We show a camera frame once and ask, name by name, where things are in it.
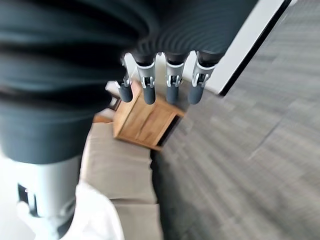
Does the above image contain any wooden nightstand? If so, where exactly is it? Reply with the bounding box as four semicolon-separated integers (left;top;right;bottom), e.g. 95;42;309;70
92;79;186;152

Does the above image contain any beige upholstered bed base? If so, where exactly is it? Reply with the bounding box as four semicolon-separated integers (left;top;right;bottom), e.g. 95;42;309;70
79;121;165;240

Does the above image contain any small dark framed object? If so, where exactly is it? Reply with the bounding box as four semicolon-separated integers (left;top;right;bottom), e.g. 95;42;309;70
106;92;123;111

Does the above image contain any right robot hand black cloth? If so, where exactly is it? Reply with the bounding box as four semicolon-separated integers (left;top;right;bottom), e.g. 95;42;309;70
0;0;259;240

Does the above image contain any white bed sheet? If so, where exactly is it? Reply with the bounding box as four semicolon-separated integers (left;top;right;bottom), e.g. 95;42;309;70
0;152;126;240

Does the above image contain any black baseboard strip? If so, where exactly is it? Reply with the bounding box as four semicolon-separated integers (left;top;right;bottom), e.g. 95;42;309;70
217;0;293;98

